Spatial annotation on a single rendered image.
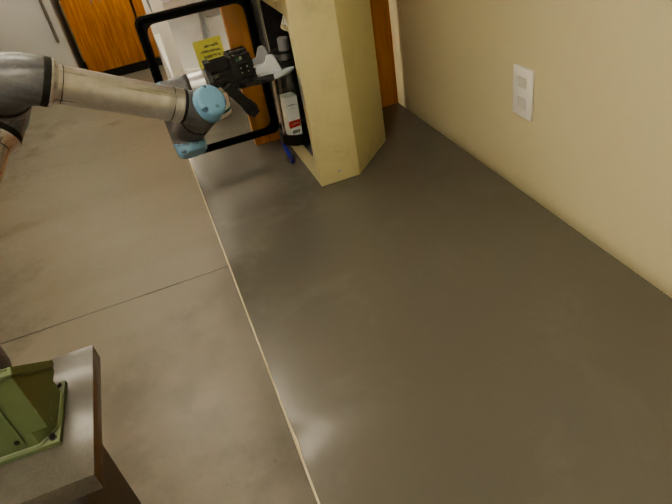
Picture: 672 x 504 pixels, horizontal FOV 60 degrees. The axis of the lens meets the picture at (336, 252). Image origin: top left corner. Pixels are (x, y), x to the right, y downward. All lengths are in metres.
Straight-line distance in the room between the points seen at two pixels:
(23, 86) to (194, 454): 1.42
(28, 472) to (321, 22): 1.06
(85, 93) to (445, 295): 0.81
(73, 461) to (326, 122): 0.92
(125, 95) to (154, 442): 1.41
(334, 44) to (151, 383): 1.62
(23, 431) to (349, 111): 0.98
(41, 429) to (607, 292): 1.01
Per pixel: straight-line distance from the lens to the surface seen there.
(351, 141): 1.52
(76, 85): 1.28
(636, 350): 1.07
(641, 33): 1.11
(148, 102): 1.30
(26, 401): 1.06
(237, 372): 2.42
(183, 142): 1.44
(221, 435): 2.24
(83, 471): 1.06
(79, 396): 1.18
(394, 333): 1.07
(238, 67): 1.50
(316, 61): 1.42
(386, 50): 1.90
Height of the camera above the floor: 1.69
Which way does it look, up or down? 36 degrees down
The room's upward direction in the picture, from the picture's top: 11 degrees counter-clockwise
